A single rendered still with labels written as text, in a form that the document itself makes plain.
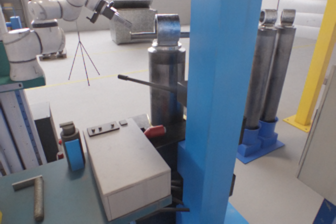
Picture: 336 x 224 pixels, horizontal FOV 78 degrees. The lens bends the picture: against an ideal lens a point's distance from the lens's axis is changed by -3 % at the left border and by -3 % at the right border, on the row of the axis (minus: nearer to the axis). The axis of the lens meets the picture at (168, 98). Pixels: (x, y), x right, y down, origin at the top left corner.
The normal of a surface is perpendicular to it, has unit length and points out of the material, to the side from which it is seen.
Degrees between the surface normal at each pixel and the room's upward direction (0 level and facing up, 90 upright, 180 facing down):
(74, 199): 0
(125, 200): 90
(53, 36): 87
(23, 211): 0
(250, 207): 0
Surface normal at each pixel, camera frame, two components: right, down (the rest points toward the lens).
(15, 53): 0.22, 0.42
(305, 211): 0.00, -0.91
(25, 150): 0.48, 0.37
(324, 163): -0.88, 0.20
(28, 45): 0.78, 0.26
